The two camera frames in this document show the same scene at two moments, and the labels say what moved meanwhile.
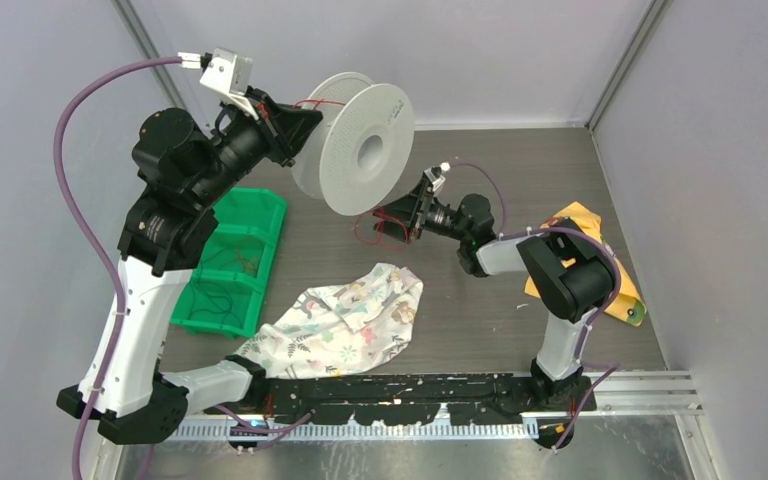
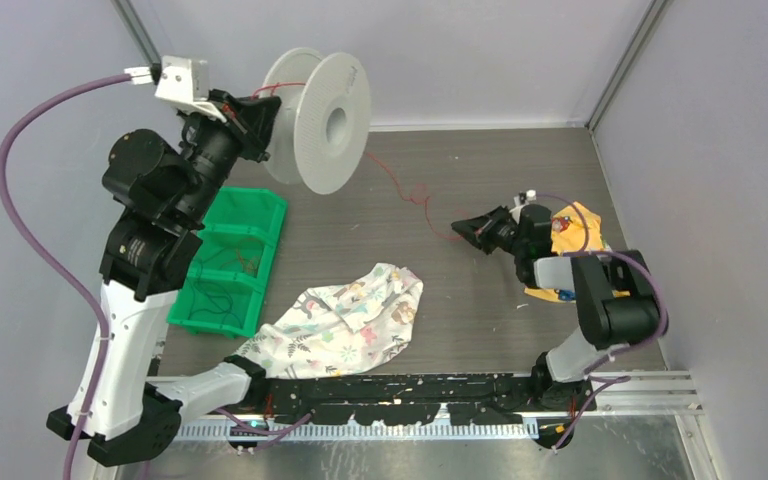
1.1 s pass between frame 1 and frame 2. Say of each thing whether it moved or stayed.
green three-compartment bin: stayed
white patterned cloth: stayed
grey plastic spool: moved
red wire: moved
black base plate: stayed
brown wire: stayed
